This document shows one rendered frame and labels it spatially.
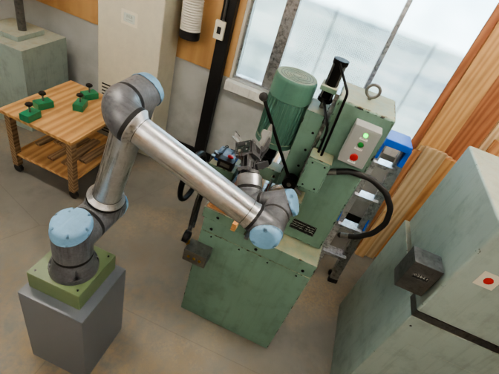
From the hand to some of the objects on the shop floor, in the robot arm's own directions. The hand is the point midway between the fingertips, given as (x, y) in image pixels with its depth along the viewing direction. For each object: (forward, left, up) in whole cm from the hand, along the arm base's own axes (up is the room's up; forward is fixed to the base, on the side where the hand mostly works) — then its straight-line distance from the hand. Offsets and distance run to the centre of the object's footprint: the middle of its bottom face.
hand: (254, 128), depth 134 cm
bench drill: (+108, +218, -132) cm, 277 cm away
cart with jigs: (+69, +144, -132) cm, 207 cm away
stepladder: (+83, -68, -133) cm, 171 cm away
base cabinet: (+22, -18, -133) cm, 136 cm away
